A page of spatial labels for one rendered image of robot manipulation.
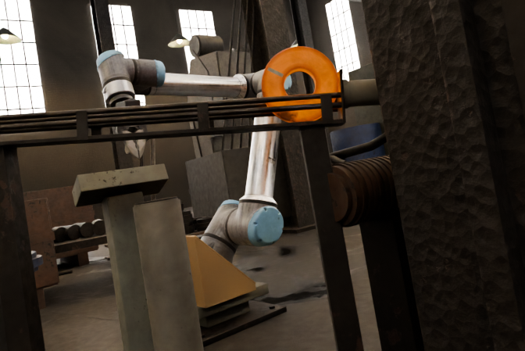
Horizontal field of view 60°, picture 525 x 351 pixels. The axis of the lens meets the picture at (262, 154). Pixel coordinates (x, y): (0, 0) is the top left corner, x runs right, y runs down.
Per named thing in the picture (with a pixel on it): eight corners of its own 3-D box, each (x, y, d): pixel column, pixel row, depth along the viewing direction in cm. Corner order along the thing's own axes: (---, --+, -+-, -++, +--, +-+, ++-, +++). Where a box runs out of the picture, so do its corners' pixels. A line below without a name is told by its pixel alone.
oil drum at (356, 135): (412, 202, 475) (396, 119, 479) (372, 213, 442) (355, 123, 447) (369, 205, 524) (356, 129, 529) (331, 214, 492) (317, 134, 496)
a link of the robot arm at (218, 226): (221, 252, 195) (240, 218, 203) (245, 254, 182) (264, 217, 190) (196, 232, 188) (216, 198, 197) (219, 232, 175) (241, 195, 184)
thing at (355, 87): (390, 103, 90) (387, 73, 91) (344, 106, 91) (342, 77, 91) (383, 108, 96) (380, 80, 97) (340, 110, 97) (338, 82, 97)
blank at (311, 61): (317, 134, 92) (316, 136, 95) (351, 66, 92) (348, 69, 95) (248, 101, 93) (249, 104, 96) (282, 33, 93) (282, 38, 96)
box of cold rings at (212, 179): (291, 216, 542) (279, 145, 546) (342, 216, 462) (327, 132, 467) (196, 238, 478) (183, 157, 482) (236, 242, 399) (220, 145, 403)
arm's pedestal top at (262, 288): (158, 308, 183) (157, 299, 183) (224, 286, 203) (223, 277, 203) (199, 320, 158) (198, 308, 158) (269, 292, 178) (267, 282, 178)
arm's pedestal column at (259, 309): (148, 330, 183) (145, 310, 183) (229, 300, 208) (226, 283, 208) (198, 349, 152) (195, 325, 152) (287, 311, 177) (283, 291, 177)
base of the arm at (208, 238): (178, 250, 184) (191, 230, 189) (212, 275, 192) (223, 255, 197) (202, 252, 170) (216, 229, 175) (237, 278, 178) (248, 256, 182)
